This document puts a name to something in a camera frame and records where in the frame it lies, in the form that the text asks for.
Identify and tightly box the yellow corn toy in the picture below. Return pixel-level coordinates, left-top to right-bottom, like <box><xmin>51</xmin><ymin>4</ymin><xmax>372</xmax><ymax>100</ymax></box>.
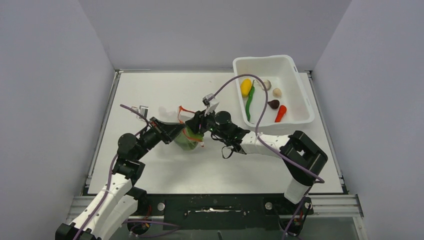
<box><xmin>240</xmin><ymin>78</ymin><xmax>252</xmax><ymax>98</ymax></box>

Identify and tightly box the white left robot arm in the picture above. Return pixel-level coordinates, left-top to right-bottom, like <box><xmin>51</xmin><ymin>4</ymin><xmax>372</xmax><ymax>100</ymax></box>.
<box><xmin>54</xmin><ymin>117</ymin><xmax>185</xmax><ymax>240</ymax></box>

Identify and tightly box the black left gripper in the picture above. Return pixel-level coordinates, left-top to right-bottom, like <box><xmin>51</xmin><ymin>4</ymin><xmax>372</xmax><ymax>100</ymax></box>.
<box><xmin>134</xmin><ymin>117</ymin><xmax>187</xmax><ymax>161</ymax></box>

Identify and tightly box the white plastic bin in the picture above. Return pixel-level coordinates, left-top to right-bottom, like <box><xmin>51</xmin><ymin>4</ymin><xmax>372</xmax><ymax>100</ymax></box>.
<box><xmin>232</xmin><ymin>55</ymin><xmax>315</xmax><ymax>129</ymax></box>

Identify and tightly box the green chili pepper toy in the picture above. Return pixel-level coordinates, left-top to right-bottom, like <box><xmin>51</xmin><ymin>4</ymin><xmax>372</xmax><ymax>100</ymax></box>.
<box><xmin>245</xmin><ymin>83</ymin><xmax>255</xmax><ymax>121</ymax></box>

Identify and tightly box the aluminium table frame rail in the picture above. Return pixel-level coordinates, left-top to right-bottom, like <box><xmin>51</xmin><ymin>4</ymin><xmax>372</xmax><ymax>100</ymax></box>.
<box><xmin>66</xmin><ymin>193</ymin><xmax>365</xmax><ymax>229</ymax></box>

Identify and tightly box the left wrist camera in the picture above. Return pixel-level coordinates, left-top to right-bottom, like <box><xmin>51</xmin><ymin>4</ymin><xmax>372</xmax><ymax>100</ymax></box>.
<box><xmin>131</xmin><ymin>105</ymin><xmax>149</xmax><ymax>118</ymax></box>

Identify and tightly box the clear orange zip bag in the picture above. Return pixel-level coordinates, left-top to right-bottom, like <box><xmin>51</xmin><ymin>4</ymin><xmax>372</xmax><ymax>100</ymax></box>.
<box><xmin>158</xmin><ymin>105</ymin><xmax>205</xmax><ymax>151</ymax></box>

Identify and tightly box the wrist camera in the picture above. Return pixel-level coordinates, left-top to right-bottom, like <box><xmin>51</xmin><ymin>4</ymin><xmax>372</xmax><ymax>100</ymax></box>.
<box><xmin>131</xmin><ymin>105</ymin><xmax>149</xmax><ymax>118</ymax></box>
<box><xmin>202</xmin><ymin>93</ymin><xmax>220</xmax><ymax>117</ymax></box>

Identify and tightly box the green leafy vegetable toy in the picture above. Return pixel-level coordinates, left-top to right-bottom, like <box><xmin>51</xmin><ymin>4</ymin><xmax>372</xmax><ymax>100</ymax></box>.
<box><xmin>174</xmin><ymin>128</ymin><xmax>204</xmax><ymax>151</ymax></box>

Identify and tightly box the orange carrot toy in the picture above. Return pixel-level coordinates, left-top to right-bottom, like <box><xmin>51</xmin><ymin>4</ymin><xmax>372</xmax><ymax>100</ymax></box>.
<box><xmin>274</xmin><ymin>105</ymin><xmax>287</xmax><ymax>123</ymax></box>

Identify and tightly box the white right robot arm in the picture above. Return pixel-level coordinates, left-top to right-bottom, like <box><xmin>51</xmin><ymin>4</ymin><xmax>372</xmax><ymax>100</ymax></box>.
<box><xmin>184</xmin><ymin>111</ymin><xmax>328</xmax><ymax>214</ymax></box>

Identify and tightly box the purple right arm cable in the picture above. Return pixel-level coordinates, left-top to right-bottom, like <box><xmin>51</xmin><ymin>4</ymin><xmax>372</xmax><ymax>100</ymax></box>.
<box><xmin>208</xmin><ymin>73</ymin><xmax>326</xmax><ymax>185</ymax></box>

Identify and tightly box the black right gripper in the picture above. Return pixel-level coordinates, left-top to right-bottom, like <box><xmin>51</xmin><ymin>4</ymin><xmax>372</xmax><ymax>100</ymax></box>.
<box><xmin>187</xmin><ymin>105</ymin><xmax>229</xmax><ymax>141</ymax></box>

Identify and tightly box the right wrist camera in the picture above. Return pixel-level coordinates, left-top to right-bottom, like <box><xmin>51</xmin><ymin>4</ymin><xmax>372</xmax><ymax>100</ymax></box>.
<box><xmin>202</xmin><ymin>93</ymin><xmax>220</xmax><ymax>117</ymax></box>

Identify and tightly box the brown mushroom toy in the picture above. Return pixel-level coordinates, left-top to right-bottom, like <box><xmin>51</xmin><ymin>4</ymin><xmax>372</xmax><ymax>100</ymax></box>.
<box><xmin>267</xmin><ymin>99</ymin><xmax>281</xmax><ymax>110</ymax></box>

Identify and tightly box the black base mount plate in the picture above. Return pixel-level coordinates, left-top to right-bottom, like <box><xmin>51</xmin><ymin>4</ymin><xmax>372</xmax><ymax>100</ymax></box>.
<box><xmin>132</xmin><ymin>193</ymin><xmax>314</xmax><ymax>233</ymax></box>

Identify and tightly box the beige garlic bulb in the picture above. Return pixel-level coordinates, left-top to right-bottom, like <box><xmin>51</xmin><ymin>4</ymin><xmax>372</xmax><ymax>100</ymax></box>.
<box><xmin>272</xmin><ymin>87</ymin><xmax>282</xmax><ymax>98</ymax></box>

